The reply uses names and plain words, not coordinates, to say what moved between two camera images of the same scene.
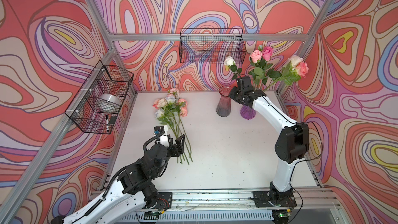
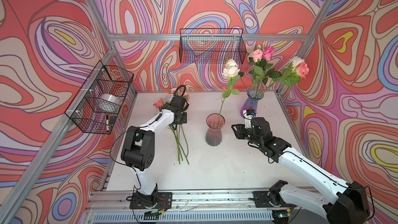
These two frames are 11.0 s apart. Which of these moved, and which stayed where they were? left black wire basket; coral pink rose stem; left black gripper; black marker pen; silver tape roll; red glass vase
Moved: red glass vase; left black gripper
Stayed: left black wire basket; black marker pen; silver tape roll; coral pink rose stem
